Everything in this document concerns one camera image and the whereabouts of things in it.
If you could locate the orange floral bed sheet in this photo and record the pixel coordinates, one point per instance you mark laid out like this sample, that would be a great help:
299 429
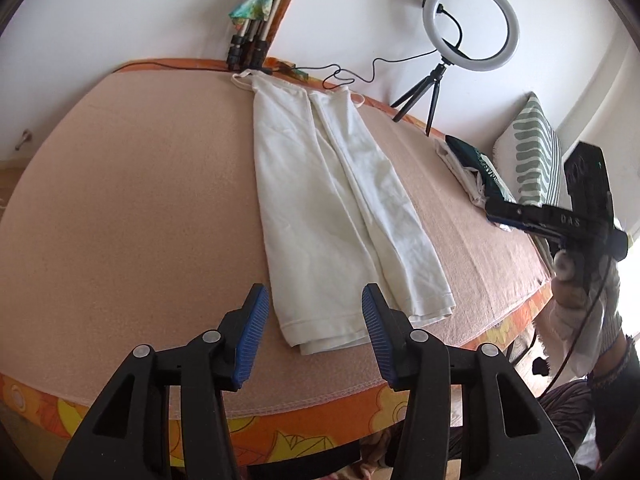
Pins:
280 435

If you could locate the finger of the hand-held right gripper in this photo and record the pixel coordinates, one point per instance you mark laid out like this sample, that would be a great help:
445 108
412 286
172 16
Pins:
505 211

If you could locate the bundle of tripod stands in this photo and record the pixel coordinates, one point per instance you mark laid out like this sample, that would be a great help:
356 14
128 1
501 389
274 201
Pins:
246 42

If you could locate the green striped pillow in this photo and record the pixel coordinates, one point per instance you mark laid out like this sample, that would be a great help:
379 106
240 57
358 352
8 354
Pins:
535 155

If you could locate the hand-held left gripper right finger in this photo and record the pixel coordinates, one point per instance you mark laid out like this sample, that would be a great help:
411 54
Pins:
378 341

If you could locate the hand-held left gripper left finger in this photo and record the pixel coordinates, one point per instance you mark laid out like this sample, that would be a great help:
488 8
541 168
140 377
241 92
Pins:
251 336

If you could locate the dark green garment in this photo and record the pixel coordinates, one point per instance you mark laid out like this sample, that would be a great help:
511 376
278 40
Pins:
480 165

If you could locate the white folded garment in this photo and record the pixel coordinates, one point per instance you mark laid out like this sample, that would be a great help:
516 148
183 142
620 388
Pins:
462 172

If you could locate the pink blanket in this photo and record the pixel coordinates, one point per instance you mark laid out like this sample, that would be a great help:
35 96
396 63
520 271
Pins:
130 220

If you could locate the metal door stopper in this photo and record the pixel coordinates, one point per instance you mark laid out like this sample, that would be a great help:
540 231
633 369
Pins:
22 140

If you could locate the person's right hand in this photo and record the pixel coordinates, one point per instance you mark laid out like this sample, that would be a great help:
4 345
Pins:
585 327

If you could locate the person's striped trousers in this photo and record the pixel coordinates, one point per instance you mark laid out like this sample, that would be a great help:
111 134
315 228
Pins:
567 420

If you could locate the orange board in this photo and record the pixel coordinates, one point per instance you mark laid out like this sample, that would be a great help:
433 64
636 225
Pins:
286 7

